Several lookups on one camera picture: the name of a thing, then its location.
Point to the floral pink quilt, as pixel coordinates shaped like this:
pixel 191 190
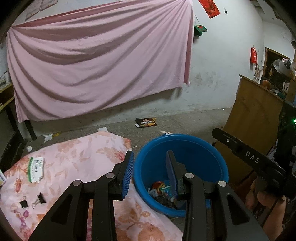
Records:
pixel 86 159

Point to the black silver binder clip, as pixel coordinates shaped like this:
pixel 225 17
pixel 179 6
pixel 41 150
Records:
pixel 40 200

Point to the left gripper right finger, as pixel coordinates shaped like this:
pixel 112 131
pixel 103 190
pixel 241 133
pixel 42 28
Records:
pixel 213 210

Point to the red hanging bag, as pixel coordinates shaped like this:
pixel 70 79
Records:
pixel 253 56

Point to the wooden cabinet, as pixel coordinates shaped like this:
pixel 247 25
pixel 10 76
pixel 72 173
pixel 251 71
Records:
pixel 254 116

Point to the green white paper packet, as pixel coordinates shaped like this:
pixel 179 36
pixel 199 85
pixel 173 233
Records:
pixel 35 169

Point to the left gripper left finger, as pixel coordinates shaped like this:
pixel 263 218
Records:
pixel 67 218

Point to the certificates on wall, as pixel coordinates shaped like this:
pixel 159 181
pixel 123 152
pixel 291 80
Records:
pixel 38 6

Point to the green red hanging ornament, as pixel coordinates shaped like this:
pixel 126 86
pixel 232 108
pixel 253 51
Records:
pixel 199 30

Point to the white paper scrap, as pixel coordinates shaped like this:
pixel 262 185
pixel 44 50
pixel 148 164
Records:
pixel 103 129

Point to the pink hanging sheet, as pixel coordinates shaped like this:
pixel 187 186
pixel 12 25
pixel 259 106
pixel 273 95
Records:
pixel 95 58

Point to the red paper wall decoration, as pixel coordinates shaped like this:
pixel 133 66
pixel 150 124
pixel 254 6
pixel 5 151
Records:
pixel 210 8

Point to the blue plastic bucket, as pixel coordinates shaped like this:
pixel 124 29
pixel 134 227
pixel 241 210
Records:
pixel 193 155

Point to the crumpled white paper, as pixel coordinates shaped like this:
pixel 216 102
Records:
pixel 48 137

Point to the snack wrapper on floor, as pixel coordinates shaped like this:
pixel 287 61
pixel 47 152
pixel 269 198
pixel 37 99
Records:
pixel 145 122

